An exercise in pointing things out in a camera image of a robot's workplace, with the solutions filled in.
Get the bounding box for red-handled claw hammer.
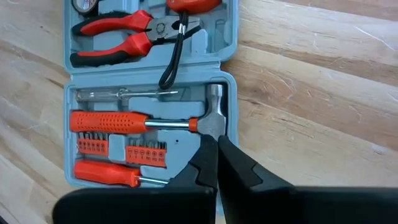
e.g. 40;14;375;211
68;83;227;141

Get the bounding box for small red bit holder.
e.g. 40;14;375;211
125;139;168;169

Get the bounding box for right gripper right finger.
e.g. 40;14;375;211
218;135;398;224

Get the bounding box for red-handled screwdriver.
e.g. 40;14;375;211
73;159;170;189

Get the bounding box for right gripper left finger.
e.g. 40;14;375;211
52;134;218;224

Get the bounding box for grey plastic tool case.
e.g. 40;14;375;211
63;0;239;218

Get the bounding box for clear-handled tester screwdriver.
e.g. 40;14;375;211
75;88;180;102

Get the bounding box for red tape measure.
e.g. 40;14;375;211
158;0;223;91

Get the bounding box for black tape roll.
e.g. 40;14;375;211
71;0;100;15

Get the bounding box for red-handled pliers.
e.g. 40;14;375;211
70;9;203;68

